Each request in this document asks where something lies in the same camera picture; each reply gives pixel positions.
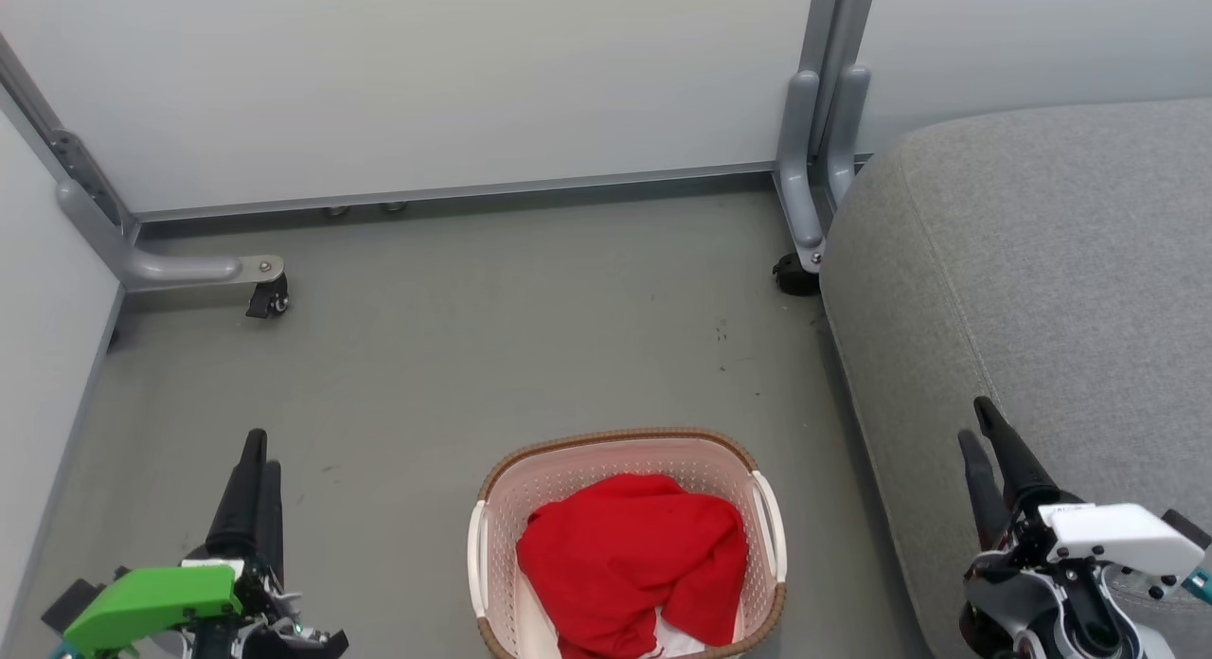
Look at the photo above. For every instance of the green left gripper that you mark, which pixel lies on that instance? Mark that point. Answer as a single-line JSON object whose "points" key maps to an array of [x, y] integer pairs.
{"points": [[151, 602]]}

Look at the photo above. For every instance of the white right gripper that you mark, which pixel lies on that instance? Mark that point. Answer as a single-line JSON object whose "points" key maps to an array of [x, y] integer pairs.
{"points": [[1117, 536]]}

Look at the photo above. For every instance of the red and white garment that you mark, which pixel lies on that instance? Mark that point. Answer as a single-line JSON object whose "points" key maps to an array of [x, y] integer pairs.
{"points": [[535, 631]]}

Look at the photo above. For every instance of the grey fabric sofa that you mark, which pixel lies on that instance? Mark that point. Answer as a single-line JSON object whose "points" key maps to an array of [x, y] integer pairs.
{"points": [[1042, 280]]}

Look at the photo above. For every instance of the black caster wheel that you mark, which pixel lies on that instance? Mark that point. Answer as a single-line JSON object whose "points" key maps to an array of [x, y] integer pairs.
{"points": [[268, 299], [793, 276]]}

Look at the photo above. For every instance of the grey metal partition rail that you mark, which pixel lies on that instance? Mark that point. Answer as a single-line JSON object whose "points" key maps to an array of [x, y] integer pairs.
{"points": [[454, 192]]}

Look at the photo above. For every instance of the grey post with bracket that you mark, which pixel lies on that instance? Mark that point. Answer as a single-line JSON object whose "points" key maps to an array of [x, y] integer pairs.
{"points": [[76, 162]]}

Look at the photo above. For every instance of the grey metal partition post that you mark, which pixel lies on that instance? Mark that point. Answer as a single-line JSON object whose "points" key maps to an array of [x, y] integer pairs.
{"points": [[838, 25]]}

